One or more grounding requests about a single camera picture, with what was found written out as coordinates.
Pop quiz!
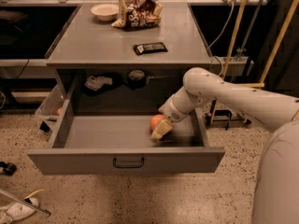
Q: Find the black caster wheel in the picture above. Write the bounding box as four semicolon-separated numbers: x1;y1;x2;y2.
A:
0;161;17;175

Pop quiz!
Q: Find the white power cable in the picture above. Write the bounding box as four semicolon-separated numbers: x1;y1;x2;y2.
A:
204;2;235;77

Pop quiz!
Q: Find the grey metal cabinet counter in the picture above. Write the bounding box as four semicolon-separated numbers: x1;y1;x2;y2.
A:
47;3;211;100

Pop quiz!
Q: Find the white ceramic bowl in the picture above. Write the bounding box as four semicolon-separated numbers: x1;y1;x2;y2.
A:
91;4;119;21

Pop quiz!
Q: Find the black drawer handle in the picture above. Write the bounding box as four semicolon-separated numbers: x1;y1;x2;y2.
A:
113;158;144;169

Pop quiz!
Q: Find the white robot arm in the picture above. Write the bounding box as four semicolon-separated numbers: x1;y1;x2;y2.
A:
151;67;299;224

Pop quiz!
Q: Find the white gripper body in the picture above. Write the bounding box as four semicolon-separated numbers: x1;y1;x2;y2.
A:
158;94;188;122

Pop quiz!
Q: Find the white sneaker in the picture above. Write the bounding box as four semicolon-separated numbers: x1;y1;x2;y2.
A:
0;202;36;224

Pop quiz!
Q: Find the brown chip bag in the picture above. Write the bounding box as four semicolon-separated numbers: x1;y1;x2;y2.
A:
112;0;163;29

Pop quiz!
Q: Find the clear plastic bin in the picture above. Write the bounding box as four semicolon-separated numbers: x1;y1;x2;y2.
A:
35;85;64;120

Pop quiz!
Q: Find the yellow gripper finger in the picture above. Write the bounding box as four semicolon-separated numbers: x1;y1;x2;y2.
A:
150;119;173;142

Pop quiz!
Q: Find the grey metal bar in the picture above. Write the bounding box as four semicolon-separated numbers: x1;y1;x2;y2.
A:
0;188;51;217

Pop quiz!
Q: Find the round black tape measure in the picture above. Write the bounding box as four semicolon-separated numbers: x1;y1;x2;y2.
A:
127;69;164;90

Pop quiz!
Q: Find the orange fruit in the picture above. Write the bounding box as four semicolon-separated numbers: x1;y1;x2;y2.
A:
150;114;164;130

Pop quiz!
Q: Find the black snack bar packet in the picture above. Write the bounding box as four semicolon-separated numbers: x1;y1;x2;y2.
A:
133;42;167;55

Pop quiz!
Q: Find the open grey top drawer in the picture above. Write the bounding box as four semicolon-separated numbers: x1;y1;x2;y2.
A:
28;76;225;175

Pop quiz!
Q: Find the black pouch with label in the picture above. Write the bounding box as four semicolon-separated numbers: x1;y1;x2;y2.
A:
81;72;122;96

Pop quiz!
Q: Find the yellow wooden frame stand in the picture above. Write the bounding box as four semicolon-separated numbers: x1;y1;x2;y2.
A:
207;0;299;131

